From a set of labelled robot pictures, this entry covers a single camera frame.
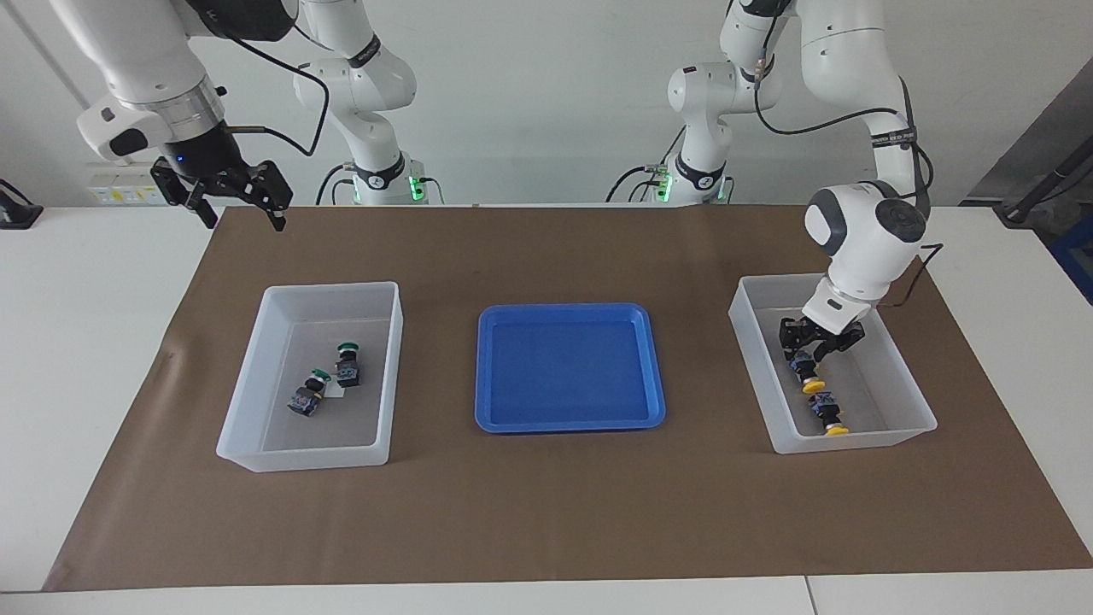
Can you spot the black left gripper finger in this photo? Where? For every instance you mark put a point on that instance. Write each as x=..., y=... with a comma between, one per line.
x=790, y=337
x=845, y=343

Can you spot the brown paper table mat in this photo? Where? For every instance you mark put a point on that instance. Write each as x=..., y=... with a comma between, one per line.
x=546, y=512

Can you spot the dark grey partition panel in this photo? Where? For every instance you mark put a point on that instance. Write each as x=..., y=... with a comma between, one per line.
x=1050, y=128

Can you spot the black tripod pole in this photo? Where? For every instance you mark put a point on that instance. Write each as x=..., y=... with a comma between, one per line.
x=1042, y=184

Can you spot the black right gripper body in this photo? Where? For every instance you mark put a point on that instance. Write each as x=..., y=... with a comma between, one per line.
x=209, y=158

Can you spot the white wall power strip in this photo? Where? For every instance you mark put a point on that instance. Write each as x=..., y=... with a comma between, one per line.
x=128, y=190

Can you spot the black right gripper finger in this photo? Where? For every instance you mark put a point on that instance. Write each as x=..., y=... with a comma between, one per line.
x=273, y=188
x=184, y=186

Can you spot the green push button switch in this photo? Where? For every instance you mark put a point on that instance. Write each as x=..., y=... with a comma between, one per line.
x=348, y=369
x=306, y=398

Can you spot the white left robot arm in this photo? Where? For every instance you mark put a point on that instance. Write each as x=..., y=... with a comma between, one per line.
x=871, y=239

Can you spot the blue crate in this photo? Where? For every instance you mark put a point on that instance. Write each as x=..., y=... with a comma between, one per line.
x=1078, y=256

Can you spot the yellow push button switch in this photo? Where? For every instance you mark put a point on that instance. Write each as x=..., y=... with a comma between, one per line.
x=827, y=410
x=807, y=370

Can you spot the black clamp stand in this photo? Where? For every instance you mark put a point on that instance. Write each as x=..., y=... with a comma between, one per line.
x=17, y=209

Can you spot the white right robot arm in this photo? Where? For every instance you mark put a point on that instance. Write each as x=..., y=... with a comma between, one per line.
x=145, y=60

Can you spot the translucent white plastic bin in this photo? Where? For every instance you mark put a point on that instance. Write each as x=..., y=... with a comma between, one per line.
x=341, y=446
x=897, y=401

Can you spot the blue plastic tray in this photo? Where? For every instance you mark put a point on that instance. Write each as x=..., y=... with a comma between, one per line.
x=564, y=367

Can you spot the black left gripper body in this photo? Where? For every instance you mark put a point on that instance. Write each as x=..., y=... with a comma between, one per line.
x=830, y=330

